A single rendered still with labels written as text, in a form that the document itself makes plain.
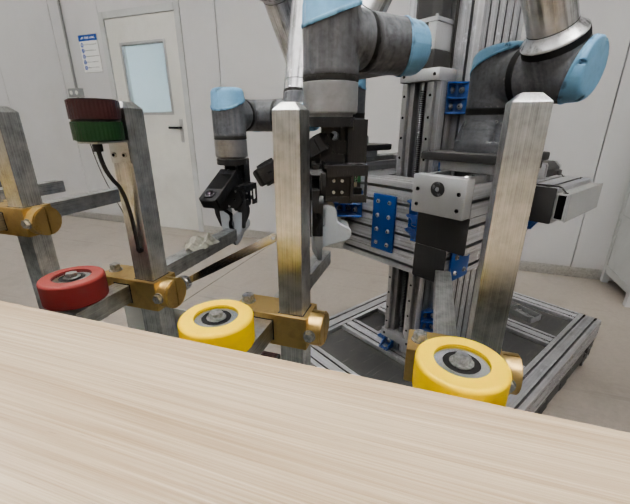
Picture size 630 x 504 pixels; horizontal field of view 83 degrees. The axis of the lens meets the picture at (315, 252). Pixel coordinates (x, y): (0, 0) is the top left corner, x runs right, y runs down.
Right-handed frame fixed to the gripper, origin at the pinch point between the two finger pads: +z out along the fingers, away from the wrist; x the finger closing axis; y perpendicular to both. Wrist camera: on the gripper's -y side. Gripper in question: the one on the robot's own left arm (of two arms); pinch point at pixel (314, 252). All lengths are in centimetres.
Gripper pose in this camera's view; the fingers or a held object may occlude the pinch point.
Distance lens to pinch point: 56.0
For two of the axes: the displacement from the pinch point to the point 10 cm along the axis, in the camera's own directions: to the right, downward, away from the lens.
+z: 0.0, 9.4, 3.4
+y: 10.0, -0.1, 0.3
